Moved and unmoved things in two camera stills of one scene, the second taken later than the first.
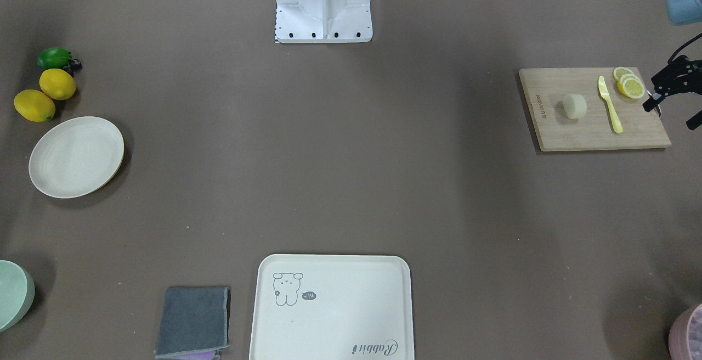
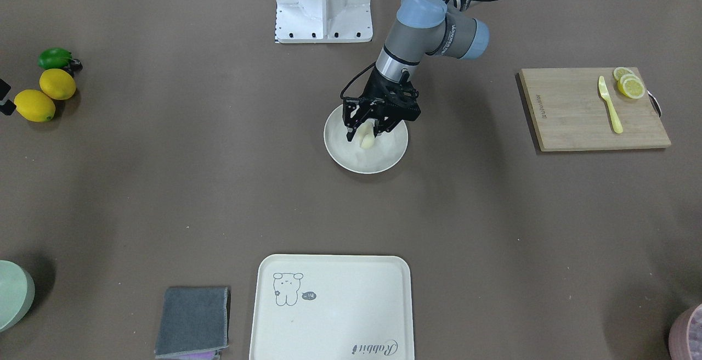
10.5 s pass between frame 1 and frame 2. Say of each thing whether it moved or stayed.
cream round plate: moved
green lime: stayed
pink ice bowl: stayed
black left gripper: moved
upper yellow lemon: stayed
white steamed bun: moved
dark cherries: stayed
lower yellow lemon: stayed
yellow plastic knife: stayed
